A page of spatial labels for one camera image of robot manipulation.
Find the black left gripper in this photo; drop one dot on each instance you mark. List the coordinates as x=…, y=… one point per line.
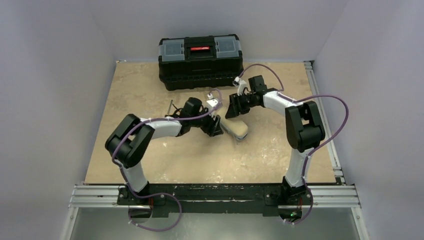
x=214, y=125

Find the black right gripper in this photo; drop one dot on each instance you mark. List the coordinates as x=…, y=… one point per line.
x=234, y=104

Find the black plastic toolbox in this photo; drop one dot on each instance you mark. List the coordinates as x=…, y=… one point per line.
x=199, y=62

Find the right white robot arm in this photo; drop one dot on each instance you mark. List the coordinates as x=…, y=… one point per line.
x=303, y=123

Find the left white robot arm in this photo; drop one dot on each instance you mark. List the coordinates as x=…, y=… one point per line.
x=129, y=141

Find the yellow black screwdriver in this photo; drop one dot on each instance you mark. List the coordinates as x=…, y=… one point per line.
x=171, y=105

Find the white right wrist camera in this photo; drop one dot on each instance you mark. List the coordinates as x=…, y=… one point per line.
x=240, y=84

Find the aluminium frame rail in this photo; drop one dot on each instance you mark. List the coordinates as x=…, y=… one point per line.
x=336, y=195

